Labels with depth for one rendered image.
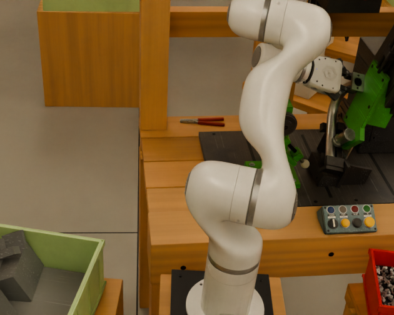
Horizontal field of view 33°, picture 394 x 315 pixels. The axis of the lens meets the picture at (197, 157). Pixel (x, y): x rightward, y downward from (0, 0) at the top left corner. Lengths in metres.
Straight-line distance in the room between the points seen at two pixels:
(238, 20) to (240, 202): 0.39
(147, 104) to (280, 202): 1.00
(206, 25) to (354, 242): 0.85
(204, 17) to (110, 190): 1.49
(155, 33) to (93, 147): 1.76
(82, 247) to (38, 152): 2.08
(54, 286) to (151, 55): 0.81
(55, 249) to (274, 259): 0.61
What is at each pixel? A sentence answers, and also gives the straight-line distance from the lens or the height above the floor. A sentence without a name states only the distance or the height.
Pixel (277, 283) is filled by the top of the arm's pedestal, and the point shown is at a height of 0.85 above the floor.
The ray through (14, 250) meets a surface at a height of 0.96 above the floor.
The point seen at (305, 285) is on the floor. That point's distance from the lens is 3.04.
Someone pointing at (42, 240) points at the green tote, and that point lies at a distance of 1.78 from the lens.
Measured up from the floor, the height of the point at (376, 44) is 1.24.
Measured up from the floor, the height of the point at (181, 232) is 0.90.
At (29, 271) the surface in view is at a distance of 1.77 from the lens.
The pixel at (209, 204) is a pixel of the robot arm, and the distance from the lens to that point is 1.35.
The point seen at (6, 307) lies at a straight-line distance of 1.69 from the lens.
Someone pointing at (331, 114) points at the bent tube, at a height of 1.07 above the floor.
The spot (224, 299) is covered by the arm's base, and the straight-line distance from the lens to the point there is 1.54.
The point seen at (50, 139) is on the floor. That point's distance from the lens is 3.90.
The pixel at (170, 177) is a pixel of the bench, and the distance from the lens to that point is 2.07.
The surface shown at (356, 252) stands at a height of 0.84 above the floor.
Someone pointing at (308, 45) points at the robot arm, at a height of 1.53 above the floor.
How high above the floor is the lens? 2.11
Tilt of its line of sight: 34 degrees down
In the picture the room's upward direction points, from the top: 4 degrees clockwise
